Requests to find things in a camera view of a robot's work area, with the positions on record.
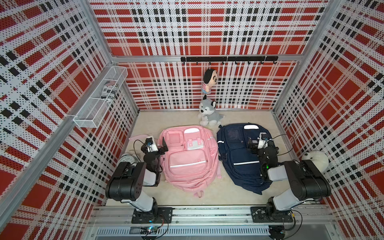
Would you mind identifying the navy blue backpack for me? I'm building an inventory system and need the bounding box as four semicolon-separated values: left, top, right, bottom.
217;123;271;195

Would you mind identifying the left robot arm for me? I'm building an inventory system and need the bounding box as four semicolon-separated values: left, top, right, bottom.
105;144;168;216

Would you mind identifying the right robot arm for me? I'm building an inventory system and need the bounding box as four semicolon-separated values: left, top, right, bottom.
257;146;332;215

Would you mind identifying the pink backpack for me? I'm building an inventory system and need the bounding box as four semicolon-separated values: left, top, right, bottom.
128;125;223;199

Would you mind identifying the white alarm clock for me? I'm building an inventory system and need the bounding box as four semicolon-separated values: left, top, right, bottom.
118;154;140;165

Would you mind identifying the white fluffy plush dog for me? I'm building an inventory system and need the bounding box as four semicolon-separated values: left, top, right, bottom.
302;151;329;173

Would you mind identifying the grey husky plush toy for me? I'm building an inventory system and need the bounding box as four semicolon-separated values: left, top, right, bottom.
198;95;224;127

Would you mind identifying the green circuit board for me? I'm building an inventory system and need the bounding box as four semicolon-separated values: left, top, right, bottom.
129;226;159;235

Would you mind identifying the striped can in basket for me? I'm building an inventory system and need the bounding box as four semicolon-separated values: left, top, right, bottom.
101;81;118;102

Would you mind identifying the black-haired hanging doll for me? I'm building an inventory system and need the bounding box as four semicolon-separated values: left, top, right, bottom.
202;69;218;95

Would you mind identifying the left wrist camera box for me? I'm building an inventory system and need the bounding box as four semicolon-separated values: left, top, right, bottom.
145;136;158;153

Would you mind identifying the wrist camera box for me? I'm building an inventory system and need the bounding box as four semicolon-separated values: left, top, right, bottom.
258;133;270;149
145;136;158;153

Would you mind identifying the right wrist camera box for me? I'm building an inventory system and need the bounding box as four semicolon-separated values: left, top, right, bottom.
258;133;270;149

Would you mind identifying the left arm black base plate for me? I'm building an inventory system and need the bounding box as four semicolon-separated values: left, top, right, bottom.
131;207;174;224

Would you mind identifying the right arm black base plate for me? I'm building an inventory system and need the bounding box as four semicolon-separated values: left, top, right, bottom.
251;206;294;223

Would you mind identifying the white wire mesh basket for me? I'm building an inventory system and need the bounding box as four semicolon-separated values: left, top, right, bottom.
74;66;128;129

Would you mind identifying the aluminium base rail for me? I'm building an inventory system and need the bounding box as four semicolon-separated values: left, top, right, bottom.
89;205;336;227

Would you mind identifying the black wall hook rail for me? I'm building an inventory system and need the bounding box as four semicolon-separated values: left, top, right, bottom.
181;56;279;63

